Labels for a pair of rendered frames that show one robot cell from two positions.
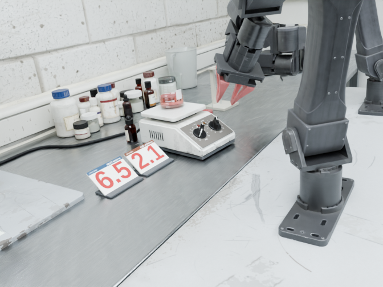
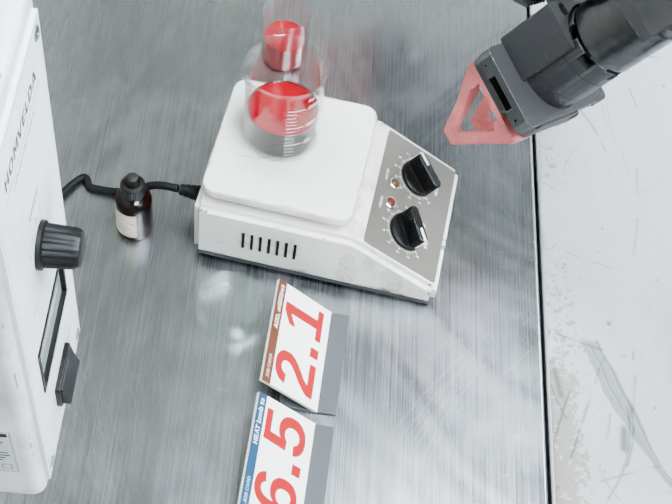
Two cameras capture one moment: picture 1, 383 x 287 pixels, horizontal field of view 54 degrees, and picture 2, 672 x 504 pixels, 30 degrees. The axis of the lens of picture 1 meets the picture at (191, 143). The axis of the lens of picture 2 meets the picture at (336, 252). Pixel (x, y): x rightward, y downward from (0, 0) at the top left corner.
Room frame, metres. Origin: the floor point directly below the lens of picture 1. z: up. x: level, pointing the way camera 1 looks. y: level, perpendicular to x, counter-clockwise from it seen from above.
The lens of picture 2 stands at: (0.38, 0.40, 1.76)
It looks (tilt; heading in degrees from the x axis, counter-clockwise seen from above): 55 degrees down; 320
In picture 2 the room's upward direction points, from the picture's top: 10 degrees clockwise
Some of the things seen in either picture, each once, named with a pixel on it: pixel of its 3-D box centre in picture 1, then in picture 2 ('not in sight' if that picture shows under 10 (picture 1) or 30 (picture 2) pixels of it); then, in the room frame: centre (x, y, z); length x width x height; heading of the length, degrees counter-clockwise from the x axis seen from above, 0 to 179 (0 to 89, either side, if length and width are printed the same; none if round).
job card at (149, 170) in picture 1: (149, 157); (306, 347); (0.76, 0.09, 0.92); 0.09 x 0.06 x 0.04; 142
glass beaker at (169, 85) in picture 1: (169, 91); (280, 103); (0.90, 0.04, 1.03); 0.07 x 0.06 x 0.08; 85
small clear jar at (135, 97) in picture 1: (134, 101); not in sight; (1.22, 0.17, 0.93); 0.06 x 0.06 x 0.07
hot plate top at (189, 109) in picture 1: (173, 110); (292, 150); (0.89, 0.04, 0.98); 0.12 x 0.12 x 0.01; 47
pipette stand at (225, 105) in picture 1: (220, 86); not in sight; (1.17, -0.11, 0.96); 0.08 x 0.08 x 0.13; 48
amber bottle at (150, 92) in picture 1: (149, 94); not in sight; (1.26, 0.12, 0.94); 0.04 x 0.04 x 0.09
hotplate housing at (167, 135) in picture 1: (183, 128); (318, 190); (0.87, 0.02, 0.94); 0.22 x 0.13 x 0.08; 47
